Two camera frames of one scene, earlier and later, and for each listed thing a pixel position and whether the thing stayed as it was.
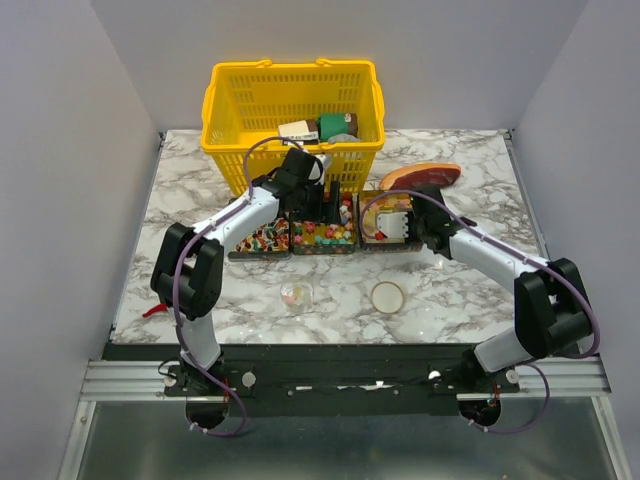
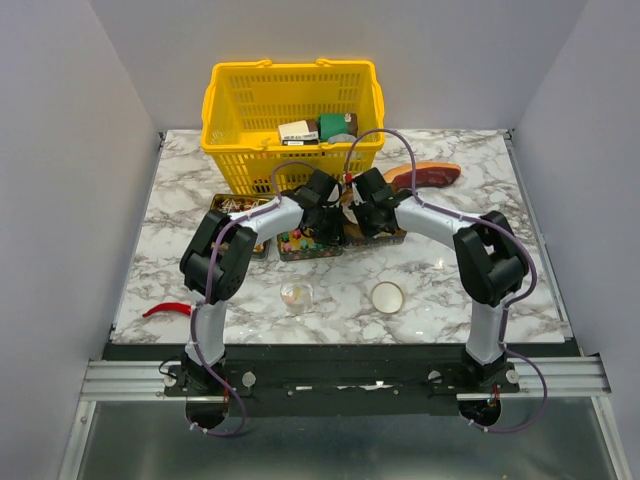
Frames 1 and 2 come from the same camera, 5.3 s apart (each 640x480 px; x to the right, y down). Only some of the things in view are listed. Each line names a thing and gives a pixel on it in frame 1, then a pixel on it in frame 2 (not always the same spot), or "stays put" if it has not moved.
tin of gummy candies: [401, 202] to [352, 234]
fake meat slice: [422, 175] stays put
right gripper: [413, 236] to [367, 230]
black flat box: [300, 142] stays put
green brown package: [336, 123] stays put
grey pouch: [342, 137] stays put
